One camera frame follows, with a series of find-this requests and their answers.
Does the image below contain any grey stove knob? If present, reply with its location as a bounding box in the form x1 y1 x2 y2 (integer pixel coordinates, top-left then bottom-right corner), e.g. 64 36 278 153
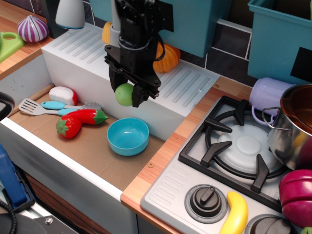
244 214 297 234
184 184 228 224

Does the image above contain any steel cooking pot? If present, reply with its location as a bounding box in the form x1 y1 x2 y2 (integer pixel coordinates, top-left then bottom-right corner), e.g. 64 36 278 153
266 84 312 170

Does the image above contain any grey toy faucet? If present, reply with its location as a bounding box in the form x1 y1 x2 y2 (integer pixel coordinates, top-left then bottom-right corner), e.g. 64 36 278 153
110 0 121 48

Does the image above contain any yellow toy corn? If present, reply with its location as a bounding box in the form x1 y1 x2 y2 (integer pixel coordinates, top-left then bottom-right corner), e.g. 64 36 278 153
102 22 112 44

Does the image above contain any small green toy piece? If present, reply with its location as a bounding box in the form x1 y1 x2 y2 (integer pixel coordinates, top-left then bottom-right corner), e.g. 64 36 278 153
301 227 312 234

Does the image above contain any yellow toy banana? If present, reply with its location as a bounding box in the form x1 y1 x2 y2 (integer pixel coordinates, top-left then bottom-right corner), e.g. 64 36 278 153
219 191 249 234

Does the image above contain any green plastic cutting board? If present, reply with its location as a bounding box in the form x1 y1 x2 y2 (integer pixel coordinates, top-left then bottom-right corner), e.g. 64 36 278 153
0 32 25 62

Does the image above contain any black stove burner grate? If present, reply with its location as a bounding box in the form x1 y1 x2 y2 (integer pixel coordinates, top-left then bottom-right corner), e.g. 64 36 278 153
178 96 289 212

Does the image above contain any purple striped toy onion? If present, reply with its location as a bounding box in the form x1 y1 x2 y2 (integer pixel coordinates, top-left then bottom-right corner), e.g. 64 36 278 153
17 15 48 42

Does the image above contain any red toy chili pepper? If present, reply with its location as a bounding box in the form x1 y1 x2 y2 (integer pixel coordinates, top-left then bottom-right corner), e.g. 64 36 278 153
61 109 108 125

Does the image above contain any lilac plastic cup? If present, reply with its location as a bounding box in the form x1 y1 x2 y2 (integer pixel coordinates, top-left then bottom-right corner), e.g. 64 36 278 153
249 78 294 125

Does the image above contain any red toy strawberry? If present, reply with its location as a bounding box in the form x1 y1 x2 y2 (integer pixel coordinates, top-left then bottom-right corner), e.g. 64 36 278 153
56 115 82 138

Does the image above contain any grey toy stove top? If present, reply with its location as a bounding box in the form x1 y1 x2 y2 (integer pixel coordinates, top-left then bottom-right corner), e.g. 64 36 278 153
141 99 302 234

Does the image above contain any teal plastic bin right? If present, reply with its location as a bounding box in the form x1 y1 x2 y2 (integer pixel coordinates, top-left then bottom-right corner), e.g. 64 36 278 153
248 0 312 84

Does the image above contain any magenta toy fruit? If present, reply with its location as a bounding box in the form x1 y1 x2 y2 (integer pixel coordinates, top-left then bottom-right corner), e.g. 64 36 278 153
279 169 312 228

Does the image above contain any red white toy radish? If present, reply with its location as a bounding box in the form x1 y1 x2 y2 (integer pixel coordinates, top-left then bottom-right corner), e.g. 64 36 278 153
49 86 78 105

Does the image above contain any blue clamp tool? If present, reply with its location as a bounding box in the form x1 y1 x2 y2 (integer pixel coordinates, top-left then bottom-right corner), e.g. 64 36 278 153
0 145 35 213

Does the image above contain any white toy sink unit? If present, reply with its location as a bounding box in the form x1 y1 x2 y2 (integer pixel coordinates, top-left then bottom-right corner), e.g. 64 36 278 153
0 24 219 234

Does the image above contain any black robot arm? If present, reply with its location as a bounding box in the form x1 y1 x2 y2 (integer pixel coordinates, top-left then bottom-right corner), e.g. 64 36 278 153
105 0 165 107

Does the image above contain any grey slotted toy spatula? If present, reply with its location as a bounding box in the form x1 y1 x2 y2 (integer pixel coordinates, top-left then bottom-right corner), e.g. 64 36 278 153
19 98 77 116

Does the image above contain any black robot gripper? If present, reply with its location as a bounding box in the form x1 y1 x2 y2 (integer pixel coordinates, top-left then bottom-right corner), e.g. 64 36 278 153
105 40 161 108

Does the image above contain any orange toy pumpkin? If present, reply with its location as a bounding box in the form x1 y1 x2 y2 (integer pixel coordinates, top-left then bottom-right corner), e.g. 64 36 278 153
153 44 181 73

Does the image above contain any light blue plastic bowl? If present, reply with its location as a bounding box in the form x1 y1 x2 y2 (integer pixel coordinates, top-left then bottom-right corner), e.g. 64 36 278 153
107 117 149 156

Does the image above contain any white grey lamp shade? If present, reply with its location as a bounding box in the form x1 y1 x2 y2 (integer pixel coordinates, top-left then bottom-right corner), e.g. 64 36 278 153
56 0 85 30

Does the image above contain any brown cardboard sheet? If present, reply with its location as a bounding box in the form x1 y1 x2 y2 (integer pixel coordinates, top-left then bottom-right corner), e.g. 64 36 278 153
10 108 164 191

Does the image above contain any black cable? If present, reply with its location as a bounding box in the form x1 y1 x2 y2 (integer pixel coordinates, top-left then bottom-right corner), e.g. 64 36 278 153
0 201 17 234

